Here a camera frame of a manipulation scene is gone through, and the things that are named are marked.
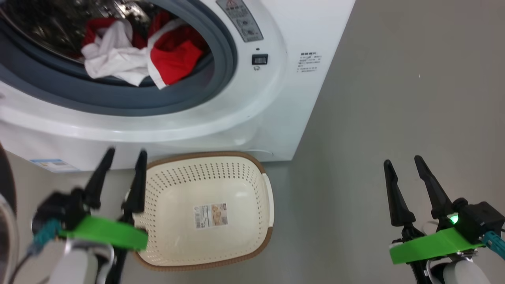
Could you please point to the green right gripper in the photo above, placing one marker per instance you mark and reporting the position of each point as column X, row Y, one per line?
column 430, row 246

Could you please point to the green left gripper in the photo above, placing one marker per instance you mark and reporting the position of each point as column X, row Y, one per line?
column 106, row 232

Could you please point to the black round glass washer door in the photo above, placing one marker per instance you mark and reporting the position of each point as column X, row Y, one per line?
column 6, row 185

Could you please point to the red and white garment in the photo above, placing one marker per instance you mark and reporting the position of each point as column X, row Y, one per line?
column 173, row 59

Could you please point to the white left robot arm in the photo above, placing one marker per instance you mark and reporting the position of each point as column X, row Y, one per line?
column 75, row 266

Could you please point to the cream laundry basket brown rim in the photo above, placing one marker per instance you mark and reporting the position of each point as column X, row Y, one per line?
column 177, row 185

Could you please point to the white front-load washing machine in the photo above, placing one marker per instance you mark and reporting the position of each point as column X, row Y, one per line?
column 276, row 118

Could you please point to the stainless steel washing machine drum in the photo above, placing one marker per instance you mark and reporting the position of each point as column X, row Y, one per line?
column 39, row 23

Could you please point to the black door latch socket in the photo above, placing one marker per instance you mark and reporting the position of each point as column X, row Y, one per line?
column 260, row 59

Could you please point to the blue energy label sticker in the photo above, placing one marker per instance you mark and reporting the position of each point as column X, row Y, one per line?
column 53, row 165

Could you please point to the paper product sticker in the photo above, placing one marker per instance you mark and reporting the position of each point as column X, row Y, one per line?
column 210, row 216

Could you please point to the round white filter cover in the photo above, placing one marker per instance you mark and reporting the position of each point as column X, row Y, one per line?
column 263, row 152

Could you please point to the grey warning label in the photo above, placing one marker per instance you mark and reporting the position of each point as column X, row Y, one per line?
column 240, row 19

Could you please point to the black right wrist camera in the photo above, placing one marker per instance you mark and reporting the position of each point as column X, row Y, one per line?
column 479, row 221

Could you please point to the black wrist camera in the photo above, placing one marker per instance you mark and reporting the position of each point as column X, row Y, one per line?
column 479, row 221
column 53, row 207

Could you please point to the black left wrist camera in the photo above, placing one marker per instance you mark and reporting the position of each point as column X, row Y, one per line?
column 53, row 207

